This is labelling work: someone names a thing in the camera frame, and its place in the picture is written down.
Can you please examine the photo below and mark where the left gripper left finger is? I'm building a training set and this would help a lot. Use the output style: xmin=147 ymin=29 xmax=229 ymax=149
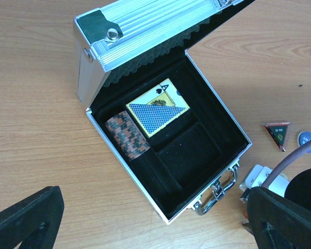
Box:
xmin=0 ymin=186 xmax=64 ymax=248

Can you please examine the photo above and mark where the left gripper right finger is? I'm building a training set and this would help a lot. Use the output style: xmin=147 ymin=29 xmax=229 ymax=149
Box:
xmin=247 ymin=187 xmax=311 ymax=248

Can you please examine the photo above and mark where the stack of poker chips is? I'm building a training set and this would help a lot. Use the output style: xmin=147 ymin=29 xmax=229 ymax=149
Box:
xmin=105 ymin=110 xmax=150 ymax=160

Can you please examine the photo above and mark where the blue playing card deck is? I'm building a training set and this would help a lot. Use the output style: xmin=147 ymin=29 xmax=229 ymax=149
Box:
xmin=126 ymin=78 xmax=190 ymax=138

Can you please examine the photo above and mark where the aluminium poker case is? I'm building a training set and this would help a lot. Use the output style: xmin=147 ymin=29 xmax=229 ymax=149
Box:
xmin=73 ymin=1 xmax=252 ymax=224

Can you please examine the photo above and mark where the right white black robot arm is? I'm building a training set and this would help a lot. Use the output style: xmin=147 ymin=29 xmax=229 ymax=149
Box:
xmin=285 ymin=168 xmax=311 ymax=211

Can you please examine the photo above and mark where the blue round blind button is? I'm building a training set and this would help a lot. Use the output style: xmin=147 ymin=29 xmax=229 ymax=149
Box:
xmin=297 ymin=131 xmax=311 ymax=154

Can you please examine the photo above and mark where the triangular red green button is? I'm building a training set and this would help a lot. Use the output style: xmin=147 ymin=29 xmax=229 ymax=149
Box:
xmin=263 ymin=122 xmax=291 ymax=152

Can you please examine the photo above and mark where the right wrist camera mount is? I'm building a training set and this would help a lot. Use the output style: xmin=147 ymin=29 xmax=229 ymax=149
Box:
xmin=238 ymin=163 xmax=290 ymax=205

